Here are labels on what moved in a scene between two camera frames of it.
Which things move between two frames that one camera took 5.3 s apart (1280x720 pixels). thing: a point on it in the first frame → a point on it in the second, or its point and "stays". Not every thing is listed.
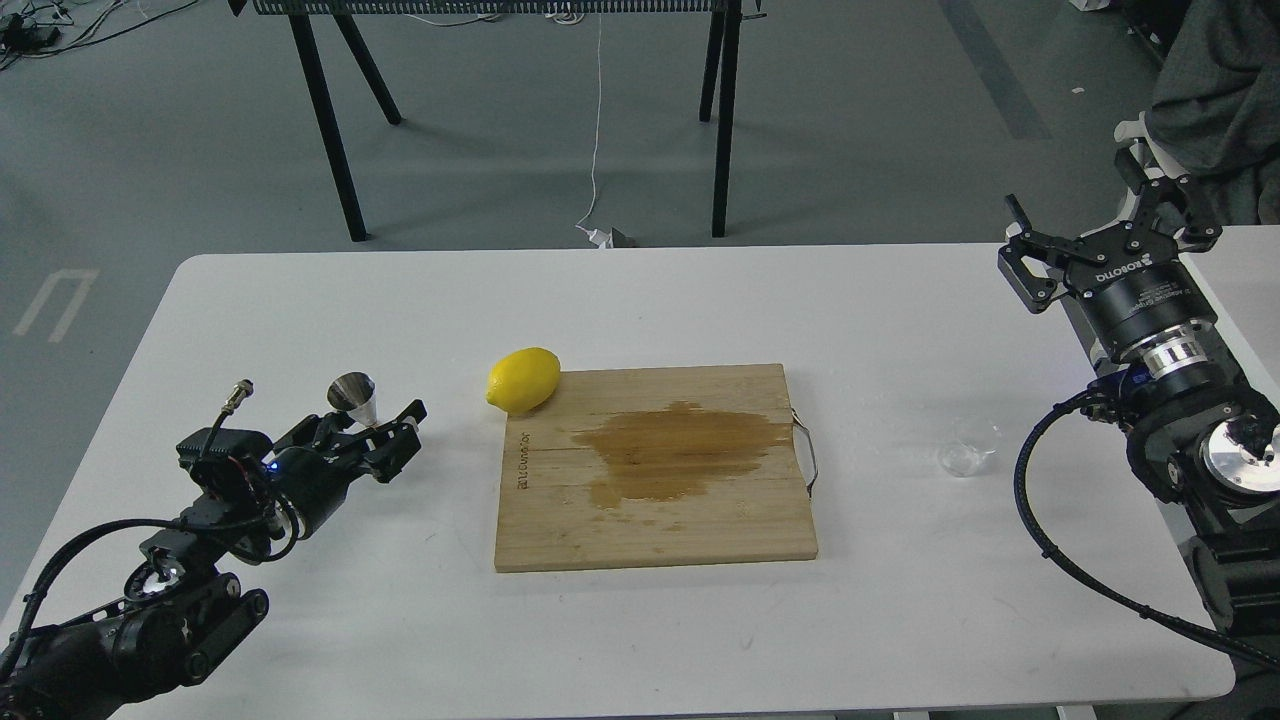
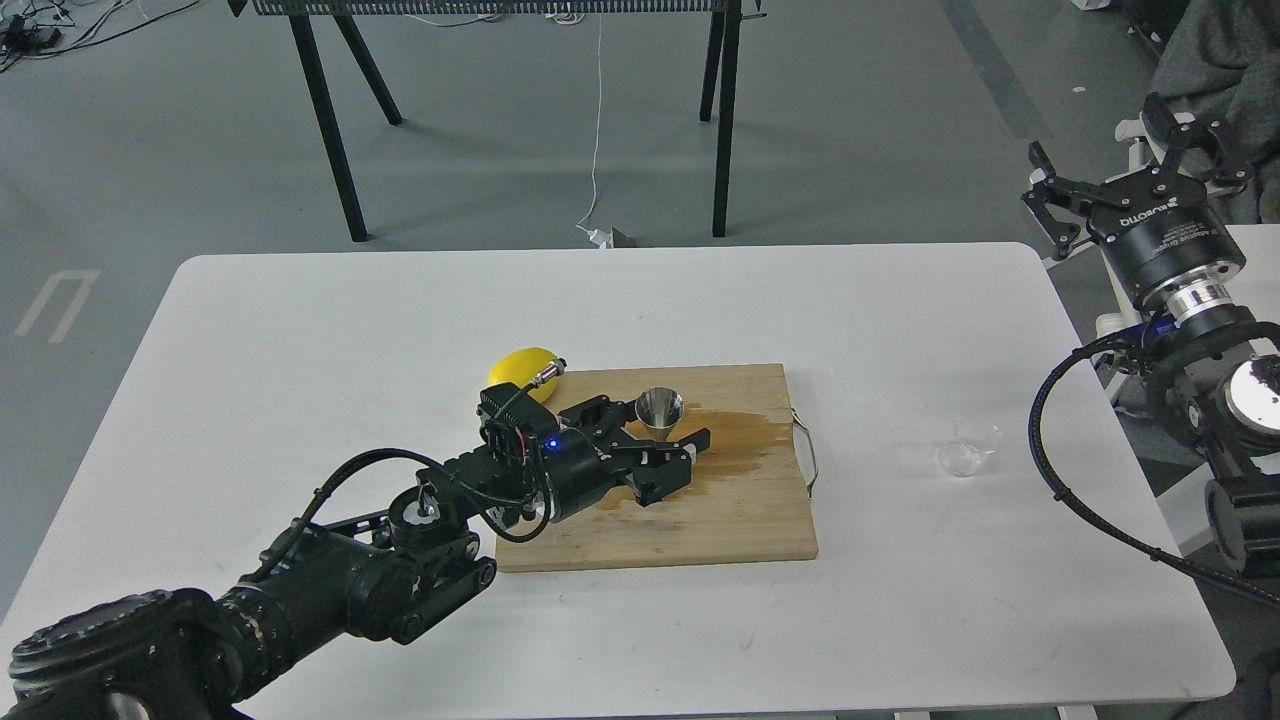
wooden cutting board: (654, 466) stays
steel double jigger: (355, 392) → (659, 408)
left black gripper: (310, 472) → (654, 469)
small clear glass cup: (972, 441) stays
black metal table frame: (723, 47) stays
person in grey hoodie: (1215, 105) stays
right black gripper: (1130, 280) → (1165, 231)
